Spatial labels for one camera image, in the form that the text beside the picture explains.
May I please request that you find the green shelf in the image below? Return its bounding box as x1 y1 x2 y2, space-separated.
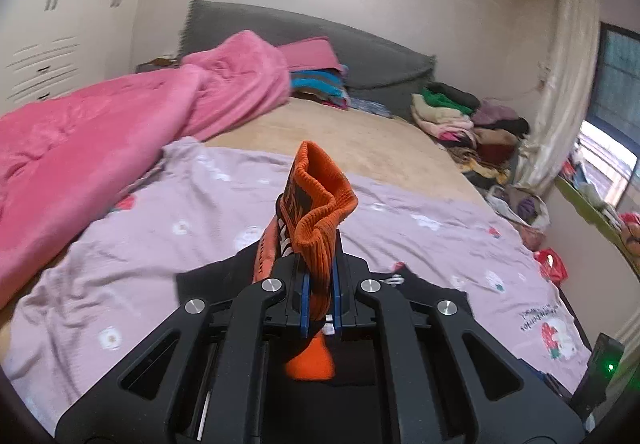
555 174 640 285

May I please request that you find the plastic bag with clothes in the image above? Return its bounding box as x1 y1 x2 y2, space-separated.
487 184 551 231

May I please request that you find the cream curtain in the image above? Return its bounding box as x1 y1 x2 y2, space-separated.
515 0 601 197

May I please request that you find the black garment with white print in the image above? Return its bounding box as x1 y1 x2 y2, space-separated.
175 258 475 387

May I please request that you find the orange patterned cloth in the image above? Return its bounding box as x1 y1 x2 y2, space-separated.
619 211 640 255

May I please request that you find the pink folded cloth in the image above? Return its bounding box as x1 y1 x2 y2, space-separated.
276 38 347 74

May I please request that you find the stack of colourful folded clothes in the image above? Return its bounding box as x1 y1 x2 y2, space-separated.
289 68 351 110

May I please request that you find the lilac printed bed sheet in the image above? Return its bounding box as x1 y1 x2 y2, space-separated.
2 136 593 436

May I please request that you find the grey headboard cover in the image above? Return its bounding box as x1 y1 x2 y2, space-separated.
177 0 437 121

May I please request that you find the white wardrobe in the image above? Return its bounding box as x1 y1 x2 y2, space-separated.
0 0 166 110

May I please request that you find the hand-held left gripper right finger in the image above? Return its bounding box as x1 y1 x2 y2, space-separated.
332 231 587 444

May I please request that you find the blue patterned cloth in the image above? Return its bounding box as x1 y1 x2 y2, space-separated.
350 98 394 119

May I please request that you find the tan bed cover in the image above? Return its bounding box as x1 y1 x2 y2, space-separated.
202 96 488 209

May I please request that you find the pink fleece blanket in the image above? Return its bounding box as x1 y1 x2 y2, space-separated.
0 30 292 309

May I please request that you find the pile of mixed clothes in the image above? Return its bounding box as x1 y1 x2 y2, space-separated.
410 81 531 188

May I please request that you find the red plastic bag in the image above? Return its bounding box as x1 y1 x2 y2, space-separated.
532 248 570 285

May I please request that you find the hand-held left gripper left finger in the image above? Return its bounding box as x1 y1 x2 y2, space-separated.
55 255 311 444

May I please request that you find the window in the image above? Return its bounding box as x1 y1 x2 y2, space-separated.
575 21 640 205

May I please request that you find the orange sock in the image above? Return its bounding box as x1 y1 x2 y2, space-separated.
252 140 359 381

